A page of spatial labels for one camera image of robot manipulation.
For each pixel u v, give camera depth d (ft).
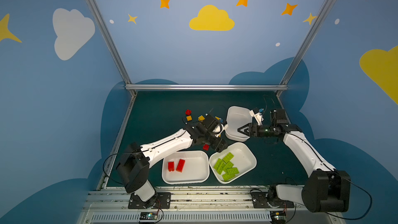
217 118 3.44
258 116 2.49
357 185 1.25
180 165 2.76
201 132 2.00
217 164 2.81
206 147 2.27
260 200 2.41
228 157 2.87
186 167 2.77
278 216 2.35
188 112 3.53
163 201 2.41
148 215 2.33
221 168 2.73
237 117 3.53
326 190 1.34
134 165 1.40
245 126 2.42
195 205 2.41
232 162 2.83
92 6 2.47
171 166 2.74
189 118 3.44
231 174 2.68
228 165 2.80
